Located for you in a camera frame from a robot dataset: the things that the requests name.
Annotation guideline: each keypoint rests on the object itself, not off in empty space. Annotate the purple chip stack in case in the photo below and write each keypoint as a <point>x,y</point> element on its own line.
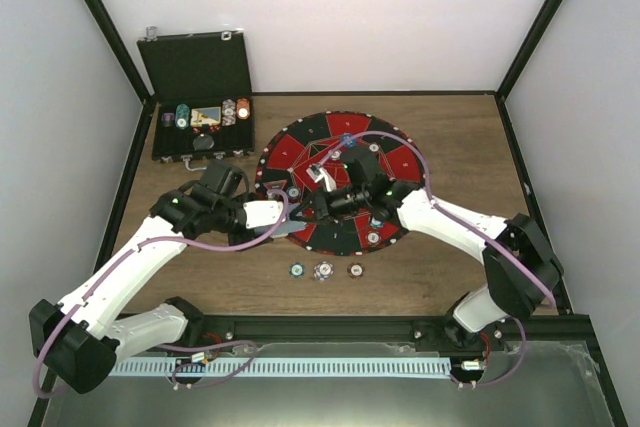
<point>167,119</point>

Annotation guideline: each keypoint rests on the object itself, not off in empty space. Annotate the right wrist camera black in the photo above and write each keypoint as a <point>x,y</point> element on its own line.
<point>363,169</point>

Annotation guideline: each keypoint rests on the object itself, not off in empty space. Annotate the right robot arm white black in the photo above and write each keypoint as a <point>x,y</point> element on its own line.
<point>520,265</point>

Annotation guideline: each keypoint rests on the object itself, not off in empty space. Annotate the black aluminium frame post right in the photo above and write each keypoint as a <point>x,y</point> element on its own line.
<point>536,32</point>

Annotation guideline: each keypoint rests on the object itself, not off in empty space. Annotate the metal sheet front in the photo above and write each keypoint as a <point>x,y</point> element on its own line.
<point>556,385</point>

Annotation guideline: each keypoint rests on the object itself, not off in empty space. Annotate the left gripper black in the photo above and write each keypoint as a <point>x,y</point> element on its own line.
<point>234,240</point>

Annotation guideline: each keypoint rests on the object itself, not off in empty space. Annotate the green poker chip stack table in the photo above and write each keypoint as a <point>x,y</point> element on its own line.
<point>297,270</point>

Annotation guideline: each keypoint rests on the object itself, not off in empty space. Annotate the silver case handle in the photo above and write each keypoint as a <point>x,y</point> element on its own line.
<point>194,165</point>

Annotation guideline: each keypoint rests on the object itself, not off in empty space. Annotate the light blue slotted cable duct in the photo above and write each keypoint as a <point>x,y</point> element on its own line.
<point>397,367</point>

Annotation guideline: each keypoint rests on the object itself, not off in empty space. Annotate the clear dealer button in case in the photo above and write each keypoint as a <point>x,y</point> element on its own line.
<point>203,142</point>

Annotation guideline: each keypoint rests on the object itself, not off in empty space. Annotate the black poker case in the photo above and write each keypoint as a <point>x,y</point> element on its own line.
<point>199,70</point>

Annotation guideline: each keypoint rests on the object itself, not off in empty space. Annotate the orange chips in case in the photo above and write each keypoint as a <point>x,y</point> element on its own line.
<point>243,108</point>

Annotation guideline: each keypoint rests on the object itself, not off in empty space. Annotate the black aluminium frame post left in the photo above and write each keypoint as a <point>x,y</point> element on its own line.
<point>110,33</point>

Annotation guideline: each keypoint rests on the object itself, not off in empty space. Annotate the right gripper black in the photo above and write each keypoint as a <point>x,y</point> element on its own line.
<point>323,206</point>

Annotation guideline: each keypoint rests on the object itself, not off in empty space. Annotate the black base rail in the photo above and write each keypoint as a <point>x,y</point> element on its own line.
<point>430,333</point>

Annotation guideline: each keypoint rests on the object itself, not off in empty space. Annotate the black aluminium frame post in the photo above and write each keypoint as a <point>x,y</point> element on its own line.
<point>536,32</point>
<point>110,33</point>

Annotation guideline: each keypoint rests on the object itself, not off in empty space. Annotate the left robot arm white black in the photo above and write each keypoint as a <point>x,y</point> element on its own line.
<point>80,339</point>

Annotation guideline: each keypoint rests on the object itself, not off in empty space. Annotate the brown poker chip stack table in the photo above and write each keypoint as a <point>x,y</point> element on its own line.
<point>355,270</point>

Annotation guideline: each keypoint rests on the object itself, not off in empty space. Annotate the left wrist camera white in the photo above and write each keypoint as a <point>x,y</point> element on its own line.
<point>262,213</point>

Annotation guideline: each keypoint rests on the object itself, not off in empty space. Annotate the round red black poker mat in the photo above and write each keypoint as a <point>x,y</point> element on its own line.
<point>300,156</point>

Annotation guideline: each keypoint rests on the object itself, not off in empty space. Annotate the blue white chips in case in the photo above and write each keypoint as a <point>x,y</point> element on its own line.
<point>228,112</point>

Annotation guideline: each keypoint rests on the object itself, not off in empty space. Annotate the green chip stack in case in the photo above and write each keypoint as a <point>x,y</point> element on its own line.
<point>182,116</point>

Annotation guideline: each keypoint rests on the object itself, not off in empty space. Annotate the blue small blind button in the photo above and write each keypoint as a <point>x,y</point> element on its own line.
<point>347,138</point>

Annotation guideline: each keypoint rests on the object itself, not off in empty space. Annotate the card deck in case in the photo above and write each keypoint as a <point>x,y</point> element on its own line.
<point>205,116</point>

